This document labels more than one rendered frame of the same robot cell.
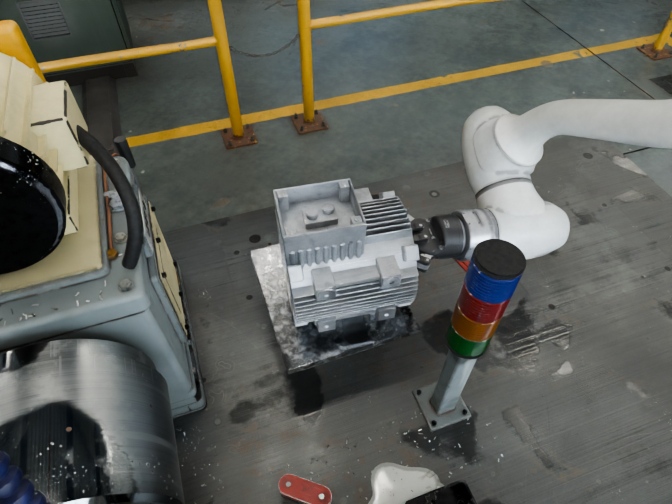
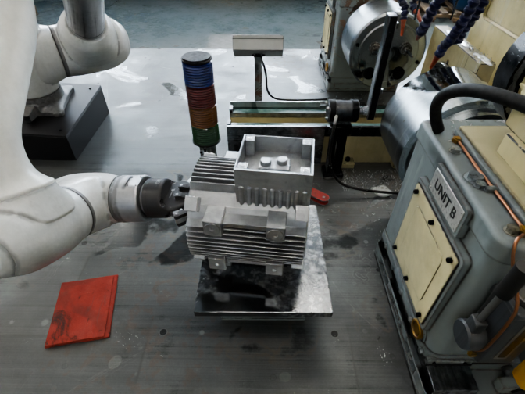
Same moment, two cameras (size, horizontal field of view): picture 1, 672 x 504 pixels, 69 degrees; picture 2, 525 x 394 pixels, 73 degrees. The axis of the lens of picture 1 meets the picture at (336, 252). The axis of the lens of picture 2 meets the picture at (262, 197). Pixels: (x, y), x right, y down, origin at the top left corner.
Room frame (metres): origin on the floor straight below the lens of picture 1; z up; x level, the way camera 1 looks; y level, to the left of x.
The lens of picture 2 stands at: (0.96, 0.16, 1.47)
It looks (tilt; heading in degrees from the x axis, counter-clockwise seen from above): 42 degrees down; 200
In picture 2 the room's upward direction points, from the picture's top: straight up
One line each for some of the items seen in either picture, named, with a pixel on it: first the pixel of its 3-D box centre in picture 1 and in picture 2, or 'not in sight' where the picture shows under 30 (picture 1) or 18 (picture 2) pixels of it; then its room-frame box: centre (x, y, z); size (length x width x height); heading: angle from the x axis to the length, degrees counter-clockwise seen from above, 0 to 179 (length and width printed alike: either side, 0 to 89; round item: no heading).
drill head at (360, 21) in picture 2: not in sight; (377, 38); (-0.44, 0.10, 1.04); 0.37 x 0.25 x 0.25; 20
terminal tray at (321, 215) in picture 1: (319, 223); (275, 170); (0.51, 0.03, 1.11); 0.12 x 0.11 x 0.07; 103
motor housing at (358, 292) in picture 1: (343, 257); (252, 209); (0.52, -0.01, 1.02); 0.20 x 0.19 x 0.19; 103
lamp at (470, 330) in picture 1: (477, 313); (203, 112); (0.36, -0.19, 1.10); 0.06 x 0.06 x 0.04
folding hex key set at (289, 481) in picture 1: (305, 491); (314, 195); (0.21, 0.05, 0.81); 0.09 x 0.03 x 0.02; 72
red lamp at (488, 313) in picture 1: (484, 294); (201, 93); (0.36, -0.19, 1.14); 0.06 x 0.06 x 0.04
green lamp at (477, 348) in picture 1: (470, 331); (205, 130); (0.36, -0.19, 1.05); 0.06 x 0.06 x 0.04
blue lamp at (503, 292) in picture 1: (493, 272); (198, 71); (0.36, -0.19, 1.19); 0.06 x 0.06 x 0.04
